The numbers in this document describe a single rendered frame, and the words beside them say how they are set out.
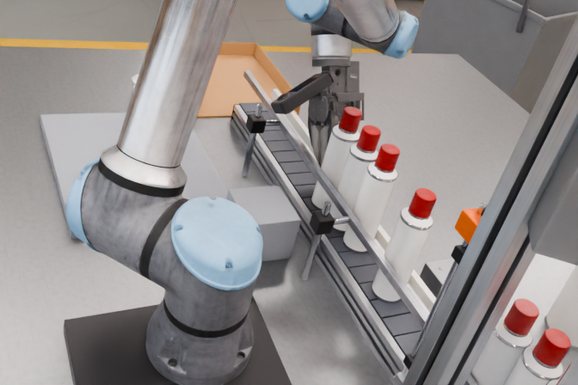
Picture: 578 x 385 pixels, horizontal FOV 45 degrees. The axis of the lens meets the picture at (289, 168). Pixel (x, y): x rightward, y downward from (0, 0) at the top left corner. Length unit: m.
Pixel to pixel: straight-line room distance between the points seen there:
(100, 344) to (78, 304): 0.11
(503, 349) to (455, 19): 2.52
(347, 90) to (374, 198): 0.25
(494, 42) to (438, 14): 0.32
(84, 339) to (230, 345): 0.21
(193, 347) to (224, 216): 0.18
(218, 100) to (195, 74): 0.79
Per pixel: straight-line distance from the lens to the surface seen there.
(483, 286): 0.74
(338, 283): 1.21
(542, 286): 1.36
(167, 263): 0.89
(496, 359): 0.98
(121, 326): 1.06
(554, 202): 0.65
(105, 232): 0.93
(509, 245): 0.71
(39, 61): 1.74
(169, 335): 0.97
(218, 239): 0.87
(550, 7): 3.98
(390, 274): 1.09
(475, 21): 3.29
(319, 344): 1.14
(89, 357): 1.02
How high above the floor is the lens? 1.64
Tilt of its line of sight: 33 degrees down
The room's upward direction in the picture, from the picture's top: 15 degrees clockwise
